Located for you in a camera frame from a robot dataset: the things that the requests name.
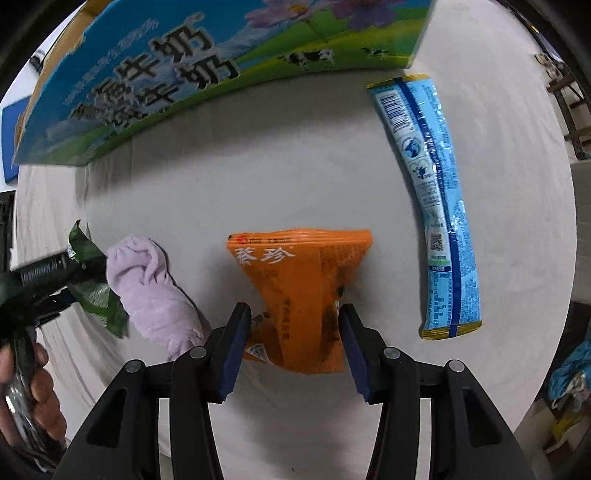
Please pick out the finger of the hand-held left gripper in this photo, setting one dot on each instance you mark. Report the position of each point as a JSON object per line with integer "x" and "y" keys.
{"x": 51, "y": 272}

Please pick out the long blue snack packet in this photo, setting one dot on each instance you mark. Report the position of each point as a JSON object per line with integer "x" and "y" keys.
{"x": 438, "y": 203}

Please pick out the orange snack packet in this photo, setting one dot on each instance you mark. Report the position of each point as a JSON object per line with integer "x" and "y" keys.
{"x": 295, "y": 295}

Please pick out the yellow bag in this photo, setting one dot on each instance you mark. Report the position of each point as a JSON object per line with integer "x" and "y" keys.
{"x": 561, "y": 431}

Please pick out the blue cloth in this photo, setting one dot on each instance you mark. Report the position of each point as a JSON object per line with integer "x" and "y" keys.
{"x": 570, "y": 376}

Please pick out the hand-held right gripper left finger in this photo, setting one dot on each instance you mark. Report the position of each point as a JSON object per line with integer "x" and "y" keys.
{"x": 233, "y": 355}

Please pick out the green snack packet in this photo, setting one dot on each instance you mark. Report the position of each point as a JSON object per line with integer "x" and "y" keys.
{"x": 94, "y": 286}

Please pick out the light purple sock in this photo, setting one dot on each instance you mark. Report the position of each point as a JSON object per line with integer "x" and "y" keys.
{"x": 150, "y": 288}

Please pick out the printed blue cardboard box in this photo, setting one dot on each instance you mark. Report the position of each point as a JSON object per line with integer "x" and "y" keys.
{"x": 152, "y": 74}

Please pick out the wooden rack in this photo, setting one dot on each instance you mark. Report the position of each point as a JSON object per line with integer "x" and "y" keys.
{"x": 565, "y": 99}

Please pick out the blue flat board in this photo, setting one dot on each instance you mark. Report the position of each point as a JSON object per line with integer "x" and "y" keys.
{"x": 10, "y": 138}

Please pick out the person's left hand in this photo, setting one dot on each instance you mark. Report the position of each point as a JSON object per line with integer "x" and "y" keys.
{"x": 44, "y": 401}

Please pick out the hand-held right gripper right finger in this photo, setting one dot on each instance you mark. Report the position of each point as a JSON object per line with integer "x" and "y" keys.
{"x": 352, "y": 350}

